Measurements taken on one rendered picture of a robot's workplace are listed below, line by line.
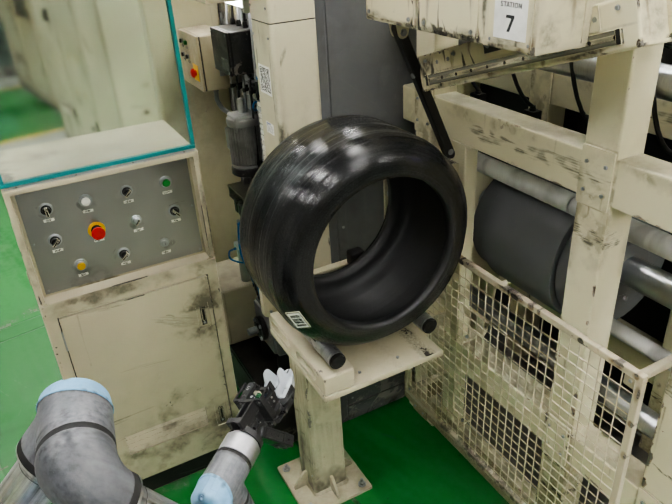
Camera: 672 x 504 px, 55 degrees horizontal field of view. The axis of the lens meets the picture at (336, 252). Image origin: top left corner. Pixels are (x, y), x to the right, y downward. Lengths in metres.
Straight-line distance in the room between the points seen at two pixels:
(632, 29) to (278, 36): 0.81
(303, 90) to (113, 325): 0.98
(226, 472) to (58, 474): 0.35
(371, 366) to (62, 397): 0.89
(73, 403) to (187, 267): 1.11
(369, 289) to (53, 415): 1.03
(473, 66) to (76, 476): 1.20
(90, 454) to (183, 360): 1.31
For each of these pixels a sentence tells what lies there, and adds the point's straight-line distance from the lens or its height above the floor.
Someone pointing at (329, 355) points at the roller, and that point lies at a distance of 1.62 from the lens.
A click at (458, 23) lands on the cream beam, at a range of 1.43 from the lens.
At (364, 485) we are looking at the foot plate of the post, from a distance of 2.51.
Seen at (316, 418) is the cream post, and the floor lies 0.37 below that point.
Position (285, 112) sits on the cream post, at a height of 1.43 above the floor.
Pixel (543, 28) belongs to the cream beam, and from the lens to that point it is 1.28.
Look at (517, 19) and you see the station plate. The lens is 1.30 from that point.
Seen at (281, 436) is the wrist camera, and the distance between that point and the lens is 1.40.
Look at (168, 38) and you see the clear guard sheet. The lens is 1.95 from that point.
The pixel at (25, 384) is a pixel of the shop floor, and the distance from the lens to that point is 3.39.
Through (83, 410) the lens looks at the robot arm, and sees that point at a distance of 1.08.
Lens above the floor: 1.91
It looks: 29 degrees down
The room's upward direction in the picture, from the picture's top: 4 degrees counter-clockwise
